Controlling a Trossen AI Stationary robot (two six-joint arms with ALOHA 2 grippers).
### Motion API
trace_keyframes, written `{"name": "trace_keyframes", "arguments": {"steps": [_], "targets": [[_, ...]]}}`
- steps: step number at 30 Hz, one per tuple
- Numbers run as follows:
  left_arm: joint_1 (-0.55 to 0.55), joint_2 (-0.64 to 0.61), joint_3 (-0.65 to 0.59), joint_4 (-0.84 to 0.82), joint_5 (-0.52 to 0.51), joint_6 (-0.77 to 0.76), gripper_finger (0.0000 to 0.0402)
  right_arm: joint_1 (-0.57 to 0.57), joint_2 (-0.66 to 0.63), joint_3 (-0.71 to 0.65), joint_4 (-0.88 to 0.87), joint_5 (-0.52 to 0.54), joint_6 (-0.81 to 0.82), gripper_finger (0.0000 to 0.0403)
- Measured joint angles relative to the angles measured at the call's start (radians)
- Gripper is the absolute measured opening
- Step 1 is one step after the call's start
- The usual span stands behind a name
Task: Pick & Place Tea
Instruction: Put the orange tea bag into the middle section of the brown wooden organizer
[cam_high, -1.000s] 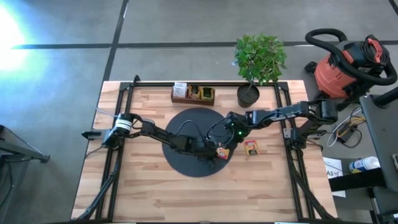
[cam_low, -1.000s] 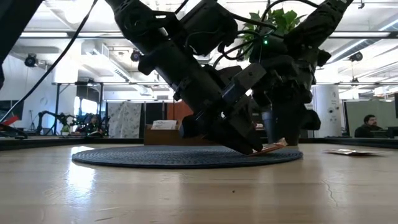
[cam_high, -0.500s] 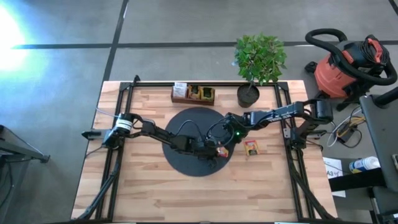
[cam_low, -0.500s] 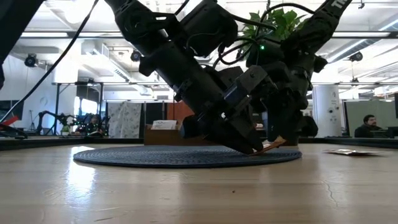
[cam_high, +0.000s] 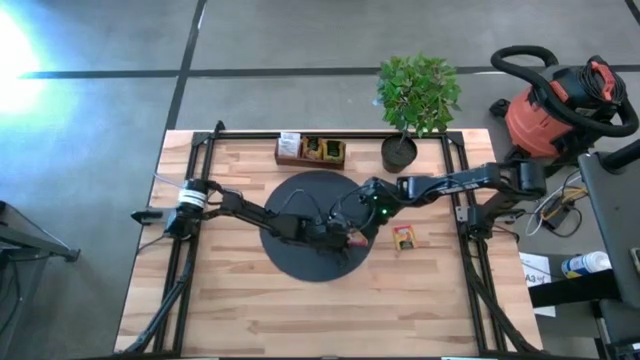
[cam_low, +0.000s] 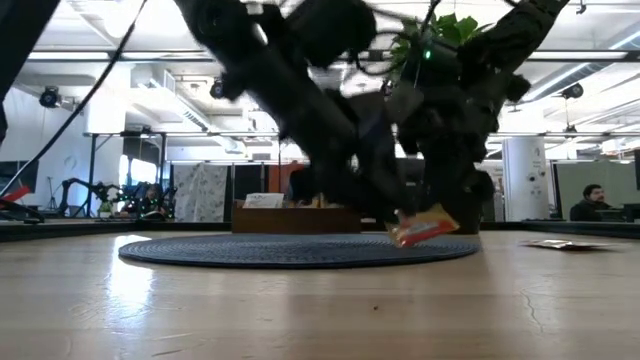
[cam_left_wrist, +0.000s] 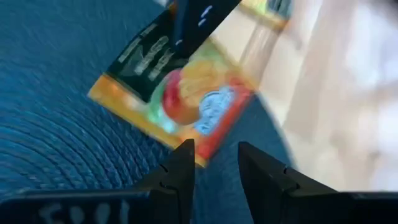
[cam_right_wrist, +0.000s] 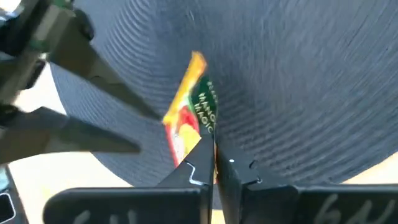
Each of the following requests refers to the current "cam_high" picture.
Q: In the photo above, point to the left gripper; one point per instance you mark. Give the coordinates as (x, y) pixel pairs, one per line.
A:
(325, 235)

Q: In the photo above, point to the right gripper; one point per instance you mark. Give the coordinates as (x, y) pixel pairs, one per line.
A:
(382, 200)

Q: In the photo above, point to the red orange peach tea packet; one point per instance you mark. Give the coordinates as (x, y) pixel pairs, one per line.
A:
(360, 241)
(404, 237)

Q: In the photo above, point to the yellow green lemon tea packet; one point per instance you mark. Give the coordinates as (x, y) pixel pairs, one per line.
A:
(334, 151)

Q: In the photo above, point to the orange yellow mango tea packet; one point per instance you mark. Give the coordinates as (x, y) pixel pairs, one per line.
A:
(312, 148)

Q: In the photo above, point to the orange white tea packet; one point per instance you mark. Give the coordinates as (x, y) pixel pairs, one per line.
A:
(289, 145)

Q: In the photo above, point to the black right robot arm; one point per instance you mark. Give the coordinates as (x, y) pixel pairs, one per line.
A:
(465, 185)

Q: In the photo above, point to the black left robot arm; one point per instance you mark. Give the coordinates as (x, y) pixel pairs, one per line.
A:
(240, 210)

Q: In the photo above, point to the brown wooden tea organizer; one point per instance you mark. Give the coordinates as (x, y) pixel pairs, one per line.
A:
(307, 164)

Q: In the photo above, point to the round dark woven placemat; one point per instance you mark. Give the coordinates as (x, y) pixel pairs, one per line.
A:
(300, 265)

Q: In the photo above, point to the green potted plant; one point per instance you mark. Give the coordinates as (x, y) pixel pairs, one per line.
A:
(417, 95)

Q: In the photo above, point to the white paper sheet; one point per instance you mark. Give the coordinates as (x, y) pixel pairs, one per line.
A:
(536, 272)

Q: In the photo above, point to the orange black shop vacuum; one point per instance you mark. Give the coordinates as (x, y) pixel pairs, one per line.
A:
(537, 122)

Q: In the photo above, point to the black flat bar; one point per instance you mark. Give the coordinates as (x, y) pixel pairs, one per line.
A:
(575, 290)

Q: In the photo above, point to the white blue wipes canister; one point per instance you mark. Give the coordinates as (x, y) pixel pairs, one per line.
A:
(587, 263)

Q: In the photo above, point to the dark grey desk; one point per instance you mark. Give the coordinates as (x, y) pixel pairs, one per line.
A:
(617, 225)

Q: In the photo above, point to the black metal stand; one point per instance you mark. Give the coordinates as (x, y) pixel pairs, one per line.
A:
(30, 245)

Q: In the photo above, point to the black aluminium table frame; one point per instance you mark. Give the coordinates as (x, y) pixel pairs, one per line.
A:
(250, 135)

